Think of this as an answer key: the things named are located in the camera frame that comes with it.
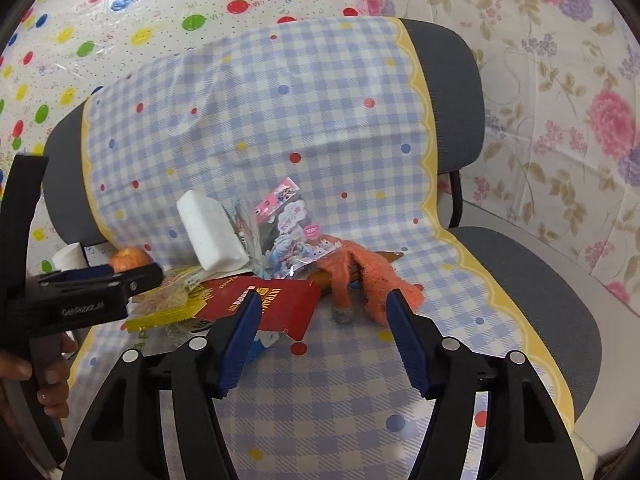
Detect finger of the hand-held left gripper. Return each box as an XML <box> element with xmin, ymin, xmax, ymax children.
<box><xmin>102</xmin><ymin>263</ymin><xmax>165</xmax><ymax>318</ymax></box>
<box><xmin>37</xmin><ymin>265</ymin><xmax>118</xmax><ymax>286</ymax></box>

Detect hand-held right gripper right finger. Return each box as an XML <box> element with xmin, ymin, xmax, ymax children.
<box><xmin>384</xmin><ymin>289</ymin><xmax>586</xmax><ymax>480</ymax></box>

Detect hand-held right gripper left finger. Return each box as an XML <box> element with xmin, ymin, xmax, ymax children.
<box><xmin>60</xmin><ymin>291</ymin><xmax>264</xmax><ymax>480</ymax></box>

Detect small orange ball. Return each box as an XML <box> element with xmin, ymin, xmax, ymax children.
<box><xmin>110</xmin><ymin>247</ymin><xmax>153</xmax><ymax>273</ymax></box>

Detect yellow snack wrapper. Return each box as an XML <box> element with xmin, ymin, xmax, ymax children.
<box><xmin>125</xmin><ymin>267</ymin><xmax>211</xmax><ymax>333</ymax></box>

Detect red cardboard packet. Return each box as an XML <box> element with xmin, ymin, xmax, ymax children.
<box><xmin>192</xmin><ymin>277</ymin><xmax>322</xmax><ymax>341</ymax></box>

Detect white foam block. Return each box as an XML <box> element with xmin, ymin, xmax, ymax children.
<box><xmin>176</xmin><ymin>190</ymin><xmax>251</xmax><ymax>272</ymax></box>

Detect brown leather sheath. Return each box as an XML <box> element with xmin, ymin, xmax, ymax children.
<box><xmin>310</xmin><ymin>249</ymin><xmax>405</xmax><ymax>288</ymax></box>

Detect orange knitted glove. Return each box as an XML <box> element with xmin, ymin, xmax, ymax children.
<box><xmin>305</xmin><ymin>240</ymin><xmax>426</xmax><ymax>325</ymax></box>

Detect clear sticker packet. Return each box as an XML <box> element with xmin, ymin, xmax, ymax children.
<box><xmin>232</xmin><ymin>177</ymin><xmax>341</xmax><ymax>281</ymax></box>

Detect person's left hand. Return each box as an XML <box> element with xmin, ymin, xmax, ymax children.
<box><xmin>0</xmin><ymin>334</ymin><xmax>80</xmax><ymax>418</ymax></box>

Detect blue white wrapper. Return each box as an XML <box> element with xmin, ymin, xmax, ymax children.
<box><xmin>245</xmin><ymin>330</ymin><xmax>281</xmax><ymax>361</ymax></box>

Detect white round container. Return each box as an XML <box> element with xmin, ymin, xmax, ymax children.
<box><xmin>51</xmin><ymin>242</ymin><xmax>86</xmax><ymax>274</ymax></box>

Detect grey padded chair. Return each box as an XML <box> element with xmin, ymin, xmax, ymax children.
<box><xmin>42</xmin><ymin>17</ymin><xmax>603</xmax><ymax>426</ymax></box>

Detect blue checked dotted cloth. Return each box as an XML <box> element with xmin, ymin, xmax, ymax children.
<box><xmin>65</xmin><ymin>16</ymin><xmax>576</xmax><ymax>480</ymax></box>

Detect balloon print plastic sheet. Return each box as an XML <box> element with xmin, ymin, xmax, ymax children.
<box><xmin>0</xmin><ymin>0</ymin><xmax>401</xmax><ymax>281</ymax></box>

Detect floral print plastic sheet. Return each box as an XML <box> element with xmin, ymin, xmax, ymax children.
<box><xmin>360</xmin><ymin>0</ymin><xmax>640</xmax><ymax>306</ymax></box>

